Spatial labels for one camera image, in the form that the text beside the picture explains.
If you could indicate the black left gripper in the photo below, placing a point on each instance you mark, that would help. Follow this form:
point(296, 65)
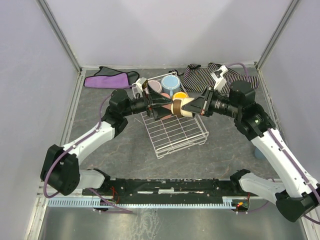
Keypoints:
point(149, 103)

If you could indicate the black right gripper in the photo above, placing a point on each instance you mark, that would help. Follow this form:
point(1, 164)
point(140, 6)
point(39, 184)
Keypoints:
point(207, 102)

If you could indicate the pink plastic cup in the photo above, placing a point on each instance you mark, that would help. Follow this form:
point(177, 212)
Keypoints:
point(167, 106)

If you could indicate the yellow plastic cup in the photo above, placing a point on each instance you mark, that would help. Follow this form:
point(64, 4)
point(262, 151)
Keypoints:
point(180, 95)

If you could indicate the metal steel cup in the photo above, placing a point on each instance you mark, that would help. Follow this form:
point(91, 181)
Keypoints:
point(177, 107)

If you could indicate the lilac textured mug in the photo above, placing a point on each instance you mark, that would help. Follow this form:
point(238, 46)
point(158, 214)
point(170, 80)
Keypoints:
point(155, 85)

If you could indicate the light blue textured mug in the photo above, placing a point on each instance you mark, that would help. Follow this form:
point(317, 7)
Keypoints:
point(170, 85)

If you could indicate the blue plastic cup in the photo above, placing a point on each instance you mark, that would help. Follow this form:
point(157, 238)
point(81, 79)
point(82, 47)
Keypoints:
point(258, 154)

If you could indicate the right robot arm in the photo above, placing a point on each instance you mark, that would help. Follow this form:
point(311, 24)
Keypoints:
point(298, 193)

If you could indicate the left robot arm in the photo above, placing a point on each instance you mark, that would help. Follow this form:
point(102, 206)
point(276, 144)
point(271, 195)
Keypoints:
point(61, 167)

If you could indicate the striped cloth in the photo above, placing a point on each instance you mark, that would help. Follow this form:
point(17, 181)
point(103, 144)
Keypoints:
point(195, 79)

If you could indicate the purple microfiber cloth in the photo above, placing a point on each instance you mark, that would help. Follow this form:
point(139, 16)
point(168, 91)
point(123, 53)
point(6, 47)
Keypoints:
point(109, 78)

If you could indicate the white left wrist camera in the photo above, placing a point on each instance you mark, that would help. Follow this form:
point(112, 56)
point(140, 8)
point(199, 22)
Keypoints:
point(141, 84)

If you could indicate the white wire dish rack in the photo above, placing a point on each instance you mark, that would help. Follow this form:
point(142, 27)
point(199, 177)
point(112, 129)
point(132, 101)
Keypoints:
point(174, 133)

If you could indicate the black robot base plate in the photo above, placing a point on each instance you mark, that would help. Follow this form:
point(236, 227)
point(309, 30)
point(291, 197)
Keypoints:
point(171, 191)

